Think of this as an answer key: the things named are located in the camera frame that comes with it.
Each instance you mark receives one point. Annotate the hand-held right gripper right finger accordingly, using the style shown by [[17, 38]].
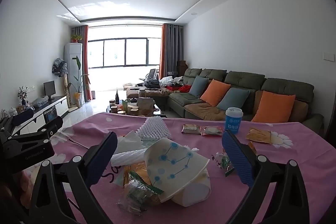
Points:
[[236, 158]]

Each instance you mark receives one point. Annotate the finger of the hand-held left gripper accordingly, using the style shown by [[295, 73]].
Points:
[[23, 117], [53, 123]]

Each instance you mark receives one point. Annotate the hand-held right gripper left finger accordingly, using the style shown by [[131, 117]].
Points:
[[102, 158]]

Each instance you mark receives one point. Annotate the white foam net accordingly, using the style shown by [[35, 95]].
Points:
[[153, 128]]

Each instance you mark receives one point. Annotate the blue printed paper bowl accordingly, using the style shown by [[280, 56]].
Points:
[[170, 161]]

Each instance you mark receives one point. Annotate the clear candy wrapper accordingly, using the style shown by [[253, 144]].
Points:
[[223, 161]]

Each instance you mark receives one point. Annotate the white black TV cabinet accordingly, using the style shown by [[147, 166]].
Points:
[[61, 106]]

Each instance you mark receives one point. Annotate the small orange wrapper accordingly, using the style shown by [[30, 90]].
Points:
[[252, 148]]

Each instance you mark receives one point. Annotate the crumpled grey plastic bag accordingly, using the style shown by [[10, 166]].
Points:
[[40, 102]]

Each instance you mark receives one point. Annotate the blue vase with branches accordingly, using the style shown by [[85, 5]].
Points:
[[23, 94]]

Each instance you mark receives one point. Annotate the white foam sheet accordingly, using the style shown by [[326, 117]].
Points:
[[126, 157]]

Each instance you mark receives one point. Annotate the orange brown snack packet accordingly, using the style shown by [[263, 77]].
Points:
[[258, 136]]

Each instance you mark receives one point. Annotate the orange snack wrapper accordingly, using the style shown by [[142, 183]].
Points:
[[135, 170]]

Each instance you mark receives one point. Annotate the black monitor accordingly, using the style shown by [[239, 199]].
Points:
[[49, 88]]

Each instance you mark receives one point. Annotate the tall plant yellow pot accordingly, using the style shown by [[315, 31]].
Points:
[[78, 96]]

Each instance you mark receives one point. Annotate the blue paper cup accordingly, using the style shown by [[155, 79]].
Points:
[[233, 121]]

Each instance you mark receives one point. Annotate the pink floral blanket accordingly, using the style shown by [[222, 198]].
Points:
[[275, 161]]

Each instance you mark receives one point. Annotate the clear green snack wrapper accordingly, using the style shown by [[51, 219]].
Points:
[[139, 192]]

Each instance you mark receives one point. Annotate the group of wooden lid jars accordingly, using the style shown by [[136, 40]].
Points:
[[115, 109]]

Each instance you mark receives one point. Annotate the beige snack packet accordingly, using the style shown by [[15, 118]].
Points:
[[190, 129]]

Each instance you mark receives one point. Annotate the cloth covered standing fan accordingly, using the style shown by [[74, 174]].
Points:
[[59, 66]]

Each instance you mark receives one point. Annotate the green box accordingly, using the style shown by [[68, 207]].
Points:
[[124, 106]]

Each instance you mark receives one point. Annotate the blue cushion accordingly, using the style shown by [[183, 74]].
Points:
[[233, 99], [198, 86]]

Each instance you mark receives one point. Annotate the dark wine bottle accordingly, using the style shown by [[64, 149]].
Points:
[[117, 96]]

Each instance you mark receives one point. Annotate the orange cushion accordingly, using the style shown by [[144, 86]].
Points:
[[215, 92], [274, 107]]

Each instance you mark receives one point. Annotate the brown kraft pouch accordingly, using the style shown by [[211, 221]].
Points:
[[145, 106]]

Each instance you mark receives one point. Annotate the white floor air conditioner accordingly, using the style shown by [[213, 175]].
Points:
[[72, 56]]

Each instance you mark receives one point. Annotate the orange grey curtain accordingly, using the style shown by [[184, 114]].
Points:
[[84, 56], [170, 50]]

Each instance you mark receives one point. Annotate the dark coffee table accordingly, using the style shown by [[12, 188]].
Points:
[[157, 108]]

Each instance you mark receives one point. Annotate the green brown sofa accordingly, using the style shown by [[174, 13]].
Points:
[[244, 77]]

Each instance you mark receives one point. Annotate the brown cushioned ottoman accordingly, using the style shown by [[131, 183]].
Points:
[[157, 94]]

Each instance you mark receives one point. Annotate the red cloth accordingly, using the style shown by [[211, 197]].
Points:
[[185, 89]]

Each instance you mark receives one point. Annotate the small potted plant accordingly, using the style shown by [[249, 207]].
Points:
[[76, 38]]

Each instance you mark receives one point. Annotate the black bag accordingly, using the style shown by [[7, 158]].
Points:
[[152, 84]]

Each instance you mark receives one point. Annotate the large window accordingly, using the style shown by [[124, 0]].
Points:
[[115, 53]]

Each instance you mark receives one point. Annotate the grey white chair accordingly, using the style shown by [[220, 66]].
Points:
[[152, 74]]

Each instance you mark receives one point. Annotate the white clothes pile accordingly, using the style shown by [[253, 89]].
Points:
[[170, 81]]

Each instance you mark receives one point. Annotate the brown cardboard boxes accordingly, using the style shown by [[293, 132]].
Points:
[[182, 66]]

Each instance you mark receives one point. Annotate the white wall switch plate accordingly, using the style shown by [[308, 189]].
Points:
[[329, 56]]

